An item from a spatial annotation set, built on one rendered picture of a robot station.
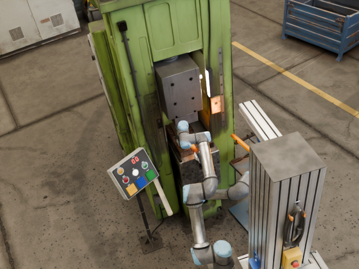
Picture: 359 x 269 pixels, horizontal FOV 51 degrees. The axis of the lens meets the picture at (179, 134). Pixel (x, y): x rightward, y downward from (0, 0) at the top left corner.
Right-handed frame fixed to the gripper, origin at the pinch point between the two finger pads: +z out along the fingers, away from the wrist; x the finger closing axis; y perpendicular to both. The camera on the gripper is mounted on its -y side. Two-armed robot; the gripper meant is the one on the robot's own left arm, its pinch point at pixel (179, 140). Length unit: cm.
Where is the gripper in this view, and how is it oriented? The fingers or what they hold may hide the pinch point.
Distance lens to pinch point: 300.1
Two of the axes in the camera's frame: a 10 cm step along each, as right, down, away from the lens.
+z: -0.5, 3.9, 9.2
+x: 9.3, -3.1, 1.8
